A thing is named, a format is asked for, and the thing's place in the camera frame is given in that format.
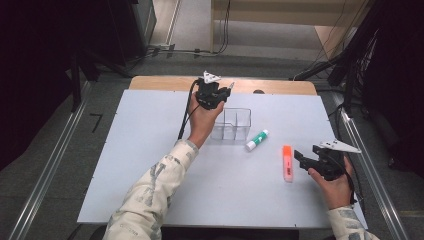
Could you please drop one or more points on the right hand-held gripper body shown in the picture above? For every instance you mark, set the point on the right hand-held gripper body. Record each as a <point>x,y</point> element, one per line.
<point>330,165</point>

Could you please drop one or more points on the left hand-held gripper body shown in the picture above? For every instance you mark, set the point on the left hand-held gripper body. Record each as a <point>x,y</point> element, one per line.
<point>210,95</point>

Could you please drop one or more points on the orange highlighter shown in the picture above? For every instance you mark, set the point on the orange highlighter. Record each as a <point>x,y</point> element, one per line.
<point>287,165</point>

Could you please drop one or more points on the clear plastic organizer box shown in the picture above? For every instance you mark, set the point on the clear plastic organizer box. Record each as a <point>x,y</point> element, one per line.
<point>235,128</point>

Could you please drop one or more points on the green and white glue stick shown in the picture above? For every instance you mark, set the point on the green and white glue stick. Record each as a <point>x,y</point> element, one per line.
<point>256,140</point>

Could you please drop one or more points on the person's right hand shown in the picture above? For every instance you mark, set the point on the person's right hand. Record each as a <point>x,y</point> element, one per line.
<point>336,193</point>

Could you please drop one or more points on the person's left hand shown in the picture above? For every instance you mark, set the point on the person's left hand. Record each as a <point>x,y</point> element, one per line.
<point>201,123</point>

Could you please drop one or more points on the light wooden table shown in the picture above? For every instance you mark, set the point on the light wooden table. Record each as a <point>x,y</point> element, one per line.
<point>266,86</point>

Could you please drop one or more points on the beige wooden shelf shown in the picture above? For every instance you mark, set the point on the beige wooden shelf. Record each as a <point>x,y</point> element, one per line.
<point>283,13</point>

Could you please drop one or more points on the black equipment stand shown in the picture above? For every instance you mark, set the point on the black equipment stand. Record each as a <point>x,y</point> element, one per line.
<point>348,66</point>

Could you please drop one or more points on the black cabinet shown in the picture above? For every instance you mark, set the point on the black cabinet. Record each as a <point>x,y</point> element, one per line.
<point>133,26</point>

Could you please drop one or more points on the black curtain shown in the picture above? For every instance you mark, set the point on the black curtain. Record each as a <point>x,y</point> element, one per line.
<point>33,66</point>
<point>400,83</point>

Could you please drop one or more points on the black tripod stand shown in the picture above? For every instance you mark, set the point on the black tripod stand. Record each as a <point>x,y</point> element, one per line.
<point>77,83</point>

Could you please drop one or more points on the metal floor rail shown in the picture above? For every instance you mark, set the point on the metal floor rail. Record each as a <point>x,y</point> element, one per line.
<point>370,133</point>
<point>50,166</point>

